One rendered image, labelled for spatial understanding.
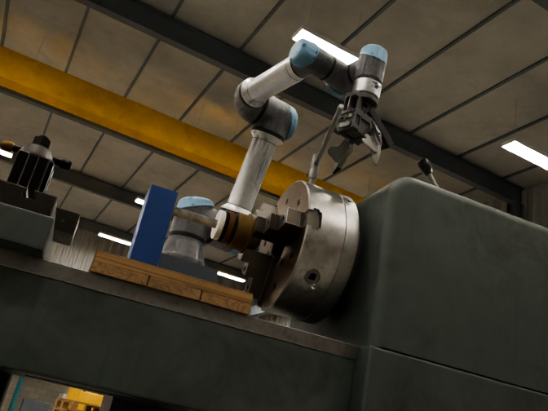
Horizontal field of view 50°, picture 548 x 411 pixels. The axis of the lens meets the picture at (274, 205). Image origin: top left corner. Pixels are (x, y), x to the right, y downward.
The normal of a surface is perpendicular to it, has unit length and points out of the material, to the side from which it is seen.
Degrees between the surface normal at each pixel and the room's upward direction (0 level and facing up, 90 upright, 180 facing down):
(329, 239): 95
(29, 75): 90
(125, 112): 90
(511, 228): 90
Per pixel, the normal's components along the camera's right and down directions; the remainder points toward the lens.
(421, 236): 0.36, -0.29
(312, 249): 0.29, -0.03
